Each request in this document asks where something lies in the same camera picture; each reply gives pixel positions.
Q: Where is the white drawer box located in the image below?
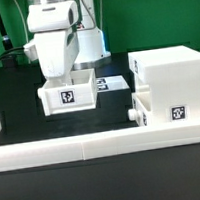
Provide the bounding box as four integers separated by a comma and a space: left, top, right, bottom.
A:
127, 92, 152, 127
38, 69, 98, 116

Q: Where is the black cable bundle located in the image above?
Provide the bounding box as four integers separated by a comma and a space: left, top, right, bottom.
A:
0, 45, 30, 69

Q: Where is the white cable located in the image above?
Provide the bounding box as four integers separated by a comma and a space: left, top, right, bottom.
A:
11, 0, 30, 48

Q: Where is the white drawer cabinet housing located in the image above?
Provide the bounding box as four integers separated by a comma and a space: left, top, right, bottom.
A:
128, 45, 200, 125

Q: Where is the white plastic border frame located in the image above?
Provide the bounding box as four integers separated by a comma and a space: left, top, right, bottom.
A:
0, 119, 200, 172

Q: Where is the white front drawer box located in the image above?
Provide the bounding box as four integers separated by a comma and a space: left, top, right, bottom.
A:
127, 92, 152, 127

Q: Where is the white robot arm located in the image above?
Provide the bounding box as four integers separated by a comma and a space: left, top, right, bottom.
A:
27, 0, 110, 80

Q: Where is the black pole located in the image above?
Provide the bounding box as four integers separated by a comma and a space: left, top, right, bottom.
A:
0, 13, 13, 50

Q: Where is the white marker tag sheet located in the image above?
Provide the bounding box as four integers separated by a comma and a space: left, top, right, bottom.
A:
97, 76, 129, 92

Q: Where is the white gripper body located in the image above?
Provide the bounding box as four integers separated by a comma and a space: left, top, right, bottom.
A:
34, 29, 79, 80

